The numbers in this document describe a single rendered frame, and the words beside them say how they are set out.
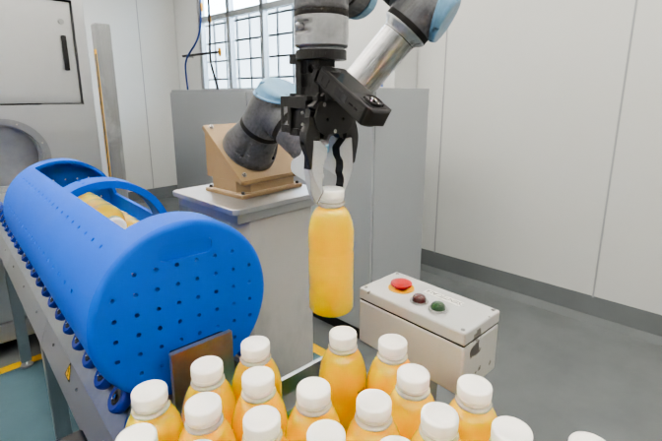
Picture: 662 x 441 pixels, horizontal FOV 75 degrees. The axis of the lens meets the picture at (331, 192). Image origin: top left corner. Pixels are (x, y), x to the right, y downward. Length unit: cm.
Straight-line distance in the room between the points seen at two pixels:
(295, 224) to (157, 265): 59
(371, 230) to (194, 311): 170
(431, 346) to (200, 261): 37
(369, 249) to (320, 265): 174
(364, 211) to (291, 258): 116
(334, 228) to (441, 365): 25
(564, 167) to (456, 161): 75
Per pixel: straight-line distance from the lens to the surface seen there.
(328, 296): 66
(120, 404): 79
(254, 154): 116
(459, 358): 67
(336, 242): 62
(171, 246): 69
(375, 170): 228
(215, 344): 73
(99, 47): 212
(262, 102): 109
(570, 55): 314
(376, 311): 74
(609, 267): 323
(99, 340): 70
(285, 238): 119
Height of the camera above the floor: 142
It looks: 13 degrees down
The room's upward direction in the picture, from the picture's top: straight up
